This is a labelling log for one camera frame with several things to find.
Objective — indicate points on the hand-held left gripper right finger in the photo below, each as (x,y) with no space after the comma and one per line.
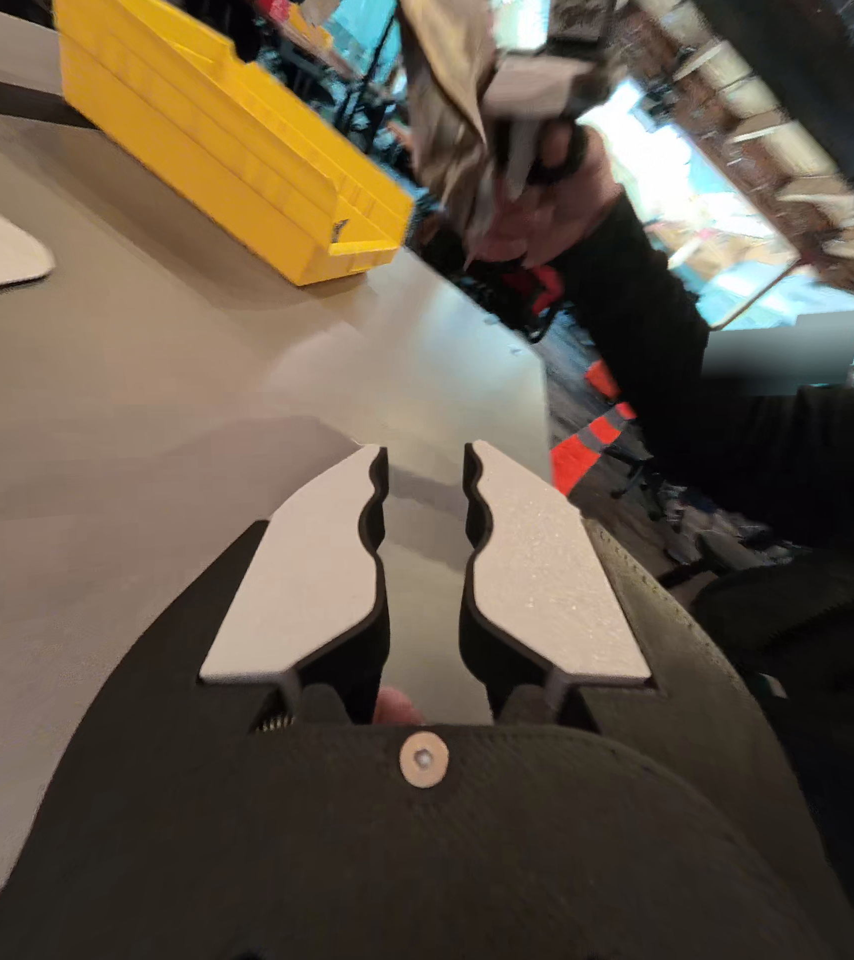
(547,577)

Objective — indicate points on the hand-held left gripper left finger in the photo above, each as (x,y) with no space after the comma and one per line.
(307,570)

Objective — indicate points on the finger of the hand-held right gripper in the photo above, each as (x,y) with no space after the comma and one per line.
(539,86)

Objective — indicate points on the beige cloth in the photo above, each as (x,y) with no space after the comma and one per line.
(449,112)

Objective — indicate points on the person's right forearm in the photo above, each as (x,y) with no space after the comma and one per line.
(636,322)

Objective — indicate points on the person's right hand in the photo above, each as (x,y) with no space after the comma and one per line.
(547,217)

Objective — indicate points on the person's left hand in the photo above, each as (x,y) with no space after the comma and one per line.
(395,706)

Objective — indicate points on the red chair part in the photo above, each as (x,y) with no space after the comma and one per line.
(539,289)

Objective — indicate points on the person's black clothing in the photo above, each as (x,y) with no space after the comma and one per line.
(809,487)

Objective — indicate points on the yellow plastic bin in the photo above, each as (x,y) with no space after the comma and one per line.
(232,142)

